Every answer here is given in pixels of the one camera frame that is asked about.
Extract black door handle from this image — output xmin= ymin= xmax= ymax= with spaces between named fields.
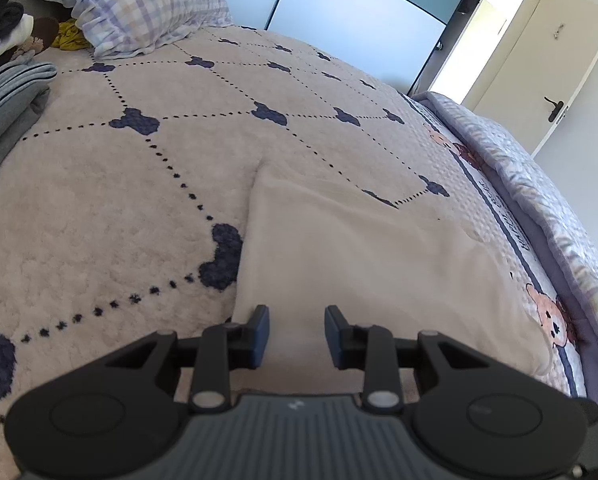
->
xmin=544 ymin=96 xmax=566 ymax=124

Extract lilac quilt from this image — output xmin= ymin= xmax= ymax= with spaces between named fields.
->
xmin=413 ymin=91 xmax=598 ymax=409

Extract brown plush toy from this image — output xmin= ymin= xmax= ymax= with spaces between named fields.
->
xmin=21 ymin=15 xmax=62 ymax=56

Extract bear print bedspread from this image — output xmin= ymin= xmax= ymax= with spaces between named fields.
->
xmin=0 ymin=25 xmax=588 ymax=480

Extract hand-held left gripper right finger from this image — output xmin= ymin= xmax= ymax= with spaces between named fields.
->
xmin=325 ymin=304 xmax=495 ymax=414

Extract blue and white wardrobe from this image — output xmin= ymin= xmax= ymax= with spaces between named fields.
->
xmin=189 ymin=0 xmax=486 ymax=97

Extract beige door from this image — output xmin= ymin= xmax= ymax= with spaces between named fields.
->
xmin=471 ymin=0 xmax=598 ymax=157

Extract folded grey striped clothes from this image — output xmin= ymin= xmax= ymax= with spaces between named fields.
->
xmin=0 ymin=61 xmax=59 ymax=191

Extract purple plaid pillow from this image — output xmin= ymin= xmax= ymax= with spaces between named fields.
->
xmin=24 ymin=0 xmax=235 ymax=60

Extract cream sweater with black sleeves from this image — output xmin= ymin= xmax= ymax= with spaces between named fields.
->
xmin=231 ymin=162 xmax=554 ymax=397

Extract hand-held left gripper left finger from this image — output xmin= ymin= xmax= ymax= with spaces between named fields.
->
xmin=101 ymin=304 xmax=271 ymax=414

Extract yellow cloth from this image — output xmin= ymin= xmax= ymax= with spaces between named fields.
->
xmin=58 ymin=19 xmax=94 ymax=53

